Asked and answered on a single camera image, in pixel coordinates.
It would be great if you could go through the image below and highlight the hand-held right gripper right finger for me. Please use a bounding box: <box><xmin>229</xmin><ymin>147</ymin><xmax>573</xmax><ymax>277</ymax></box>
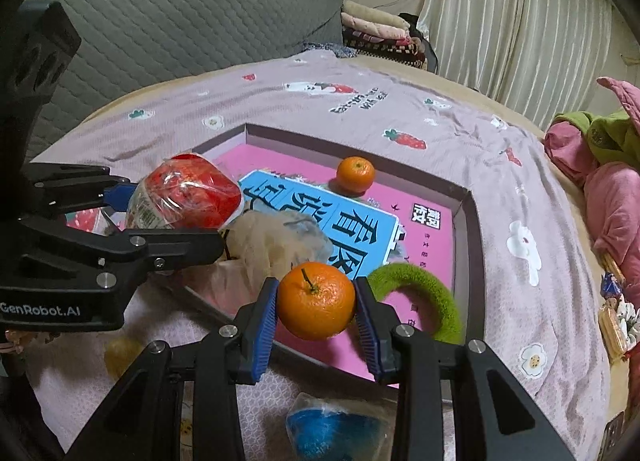
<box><xmin>352</xmin><ymin>277</ymin><xmax>576</xmax><ymax>461</ymax></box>

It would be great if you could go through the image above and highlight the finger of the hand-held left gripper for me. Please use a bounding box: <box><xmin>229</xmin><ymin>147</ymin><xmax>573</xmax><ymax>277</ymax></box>
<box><xmin>20</xmin><ymin>218</ymin><xmax>226</xmax><ymax>287</ymax></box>
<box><xmin>22</xmin><ymin>166</ymin><xmax>136</xmax><ymax>216</ymax></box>

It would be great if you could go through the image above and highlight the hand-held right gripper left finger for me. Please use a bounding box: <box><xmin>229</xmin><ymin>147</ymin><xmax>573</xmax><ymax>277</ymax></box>
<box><xmin>64</xmin><ymin>277</ymin><xmax>281</xmax><ymax>461</ymax></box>

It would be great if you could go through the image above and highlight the large orange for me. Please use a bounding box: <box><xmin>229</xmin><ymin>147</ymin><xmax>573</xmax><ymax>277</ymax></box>
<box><xmin>276</xmin><ymin>262</ymin><xmax>357</xmax><ymax>341</ymax></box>

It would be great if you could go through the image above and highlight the red plastic-wrapped package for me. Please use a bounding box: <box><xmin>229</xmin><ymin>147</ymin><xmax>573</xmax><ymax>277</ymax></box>
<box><xmin>125</xmin><ymin>153</ymin><xmax>245</xmax><ymax>232</ymax></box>

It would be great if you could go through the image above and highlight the green fuzzy hair scrunchie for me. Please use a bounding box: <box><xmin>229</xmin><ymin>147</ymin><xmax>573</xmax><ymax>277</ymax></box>
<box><xmin>367</xmin><ymin>263</ymin><xmax>463</xmax><ymax>344</ymax></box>

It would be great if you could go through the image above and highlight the blue and red toy egg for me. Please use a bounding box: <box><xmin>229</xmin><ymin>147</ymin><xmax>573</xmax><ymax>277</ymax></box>
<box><xmin>286</xmin><ymin>392</ymin><xmax>388</xmax><ymax>461</ymax></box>

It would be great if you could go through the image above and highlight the shallow cardboard box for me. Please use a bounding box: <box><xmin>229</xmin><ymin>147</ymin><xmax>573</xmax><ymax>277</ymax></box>
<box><xmin>177</xmin><ymin>123</ymin><xmax>488</xmax><ymax>394</ymax></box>

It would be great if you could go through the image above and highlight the pink and blue book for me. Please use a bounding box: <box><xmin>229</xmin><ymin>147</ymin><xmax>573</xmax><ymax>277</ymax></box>
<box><xmin>200</xmin><ymin>143</ymin><xmax>458</xmax><ymax>382</ymax></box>

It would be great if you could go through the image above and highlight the small mandarin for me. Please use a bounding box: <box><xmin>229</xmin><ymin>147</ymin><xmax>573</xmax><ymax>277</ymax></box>
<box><xmin>336</xmin><ymin>156</ymin><xmax>376</xmax><ymax>194</ymax></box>

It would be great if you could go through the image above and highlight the grey quilted headboard cover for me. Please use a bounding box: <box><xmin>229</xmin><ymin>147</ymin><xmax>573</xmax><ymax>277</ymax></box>
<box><xmin>20</xmin><ymin>0</ymin><xmax>346</xmax><ymax>166</ymax></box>

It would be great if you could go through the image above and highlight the yellow biscuit packet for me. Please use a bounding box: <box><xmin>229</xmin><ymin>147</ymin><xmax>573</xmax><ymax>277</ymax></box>
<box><xmin>597</xmin><ymin>303</ymin><xmax>630</xmax><ymax>362</ymax></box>
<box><xmin>597</xmin><ymin>251</ymin><xmax>626</xmax><ymax>282</ymax></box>

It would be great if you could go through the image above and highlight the blue candy wrapper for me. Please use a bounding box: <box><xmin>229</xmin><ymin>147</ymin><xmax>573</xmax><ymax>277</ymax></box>
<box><xmin>600</xmin><ymin>271</ymin><xmax>623</xmax><ymax>299</ymax></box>

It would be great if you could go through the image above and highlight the blue patterned cloth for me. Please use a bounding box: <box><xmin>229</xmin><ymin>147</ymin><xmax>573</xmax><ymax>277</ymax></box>
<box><xmin>305</xmin><ymin>41</ymin><xmax>358</xmax><ymax>59</ymax></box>

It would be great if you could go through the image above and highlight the white floral scrunchie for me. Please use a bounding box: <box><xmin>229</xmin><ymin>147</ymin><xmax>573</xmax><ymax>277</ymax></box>
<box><xmin>617</xmin><ymin>298</ymin><xmax>640</xmax><ymax>342</ymax></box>

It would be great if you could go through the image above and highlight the pink quilt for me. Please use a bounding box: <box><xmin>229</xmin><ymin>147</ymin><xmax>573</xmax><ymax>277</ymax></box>
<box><xmin>544</xmin><ymin>77</ymin><xmax>640</xmax><ymax>322</ymax></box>

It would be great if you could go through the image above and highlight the checkered folded blanket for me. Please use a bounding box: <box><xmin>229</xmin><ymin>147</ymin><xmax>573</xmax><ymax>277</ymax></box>
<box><xmin>345</xmin><ymin>33</ymin><xmax>428</xmax><ymax>66</ymax></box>

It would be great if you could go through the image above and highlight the pink folded blanket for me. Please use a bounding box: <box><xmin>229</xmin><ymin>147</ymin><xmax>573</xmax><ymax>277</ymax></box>
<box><xmin>342</xmin><ymin>16</ymin><xmax>411</xmax><ymax>39</ymax></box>

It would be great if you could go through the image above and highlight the green blanket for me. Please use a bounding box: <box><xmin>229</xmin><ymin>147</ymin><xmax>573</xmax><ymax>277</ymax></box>
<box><xmin>552</xmin><ymin>110</ymin><xmax>640</xmax><ymax>166</ymax></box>

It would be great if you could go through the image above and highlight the dark cloth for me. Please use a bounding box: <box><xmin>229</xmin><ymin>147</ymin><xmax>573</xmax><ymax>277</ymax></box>
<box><xmin>400</xmin><ymin>13</ymin><xmax>426</xmax><ymax>42</ymax></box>

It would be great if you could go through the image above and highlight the beige folded blanket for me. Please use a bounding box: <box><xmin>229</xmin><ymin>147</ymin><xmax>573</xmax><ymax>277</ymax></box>
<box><xmin>342</xmin><ymin>1</ymin><xmax>411</xmax><ymax>26</ymax></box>

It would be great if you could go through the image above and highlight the white curtain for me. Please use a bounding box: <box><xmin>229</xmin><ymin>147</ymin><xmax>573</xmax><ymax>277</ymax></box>
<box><xmin>417</xmin><ymin>0</ymin><xmax>613</xmax><ymax>129</ymax></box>

